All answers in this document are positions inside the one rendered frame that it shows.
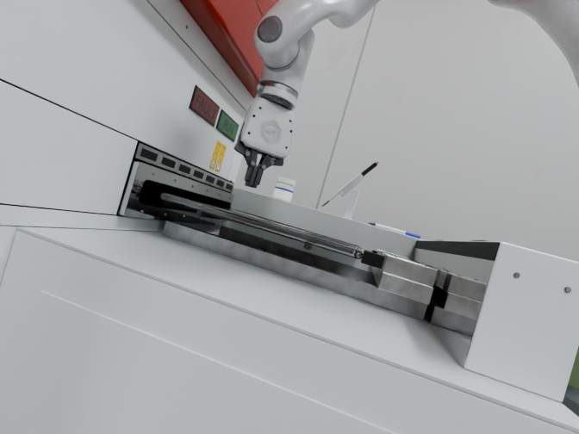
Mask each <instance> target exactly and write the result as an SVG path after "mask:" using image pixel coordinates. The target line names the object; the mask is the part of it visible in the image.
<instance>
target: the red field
mask: <svg viewBox="0 0 579 434"><path fill-rule="evenodd" d="M191 107H192V108H193V109H194V110H196V111H197V112H198V113H199V114H201V115H202V116H204V117H205V118H206V119H207V120H209V121H210V122H212V123H213V124H215V120H216V116H217V114H218V110H219V108H218V107H217V106H216V105H215V104H214V103H213V102H212V101H210V100H209V99H208V98H207V97H206V96H205V95H204V94H203V93H202V92H201V91H200V90H199V89H198V88H196V94H195V97H194V100H193V103H192V106H191Z"/></svg>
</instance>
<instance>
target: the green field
mask: <svg viewBox="0 0 579 434"><path fill-rule="evenodd" d="M238 127H239V126H238V125H237V124H236V123H235V122H233V121H232V120H231V119H230V118H229V117H228V116H227V115H226V114H225V113H224V112H222V114H221V119H220V122H219V125H218V128H219V129H220V130H221V131H222V132H224V133H225V134H226V135H228V136H229V137H230V138H232V139H233V140H235V136H236V133H237V130H238Z"/></svg>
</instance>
